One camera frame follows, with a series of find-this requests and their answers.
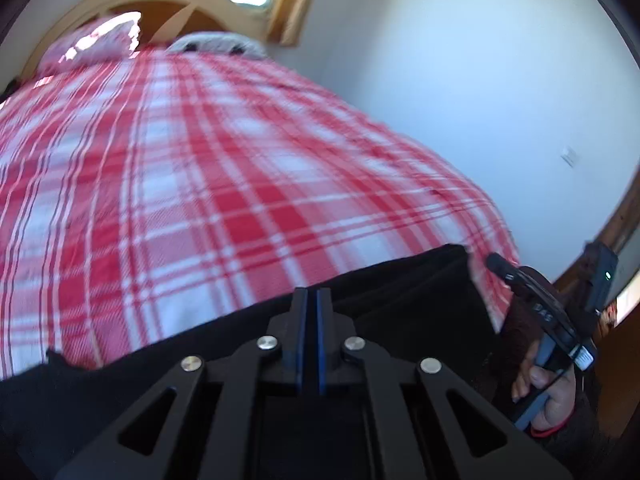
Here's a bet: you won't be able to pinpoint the black pants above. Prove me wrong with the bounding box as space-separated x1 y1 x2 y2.
0 243 507 480

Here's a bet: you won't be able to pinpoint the person's right forearm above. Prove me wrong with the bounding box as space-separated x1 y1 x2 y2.
530 410 605 463

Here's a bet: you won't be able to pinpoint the pink patterned pillow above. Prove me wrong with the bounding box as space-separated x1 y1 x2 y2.
37 11 144 74

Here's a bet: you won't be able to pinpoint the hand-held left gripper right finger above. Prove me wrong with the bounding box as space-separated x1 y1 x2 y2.
315 287 574 480

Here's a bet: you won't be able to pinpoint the person's right hand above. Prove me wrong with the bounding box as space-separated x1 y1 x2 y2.
511 344 577 433

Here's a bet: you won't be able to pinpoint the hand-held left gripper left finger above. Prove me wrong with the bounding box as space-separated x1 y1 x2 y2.
52 287 310 480

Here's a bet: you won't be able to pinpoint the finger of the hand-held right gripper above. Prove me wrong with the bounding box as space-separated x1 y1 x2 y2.
486 253 525 287

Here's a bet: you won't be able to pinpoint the grey white pillow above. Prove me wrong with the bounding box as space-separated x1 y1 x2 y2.
164 31 269 59

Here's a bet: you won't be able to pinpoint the wooden headboard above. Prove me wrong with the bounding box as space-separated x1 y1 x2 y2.
22 0 269 77

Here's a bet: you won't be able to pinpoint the red plaid blanket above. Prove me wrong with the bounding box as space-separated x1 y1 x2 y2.
0 49 522 382

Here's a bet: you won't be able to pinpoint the yellow curtain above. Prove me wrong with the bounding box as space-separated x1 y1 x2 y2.
266 0 327 47

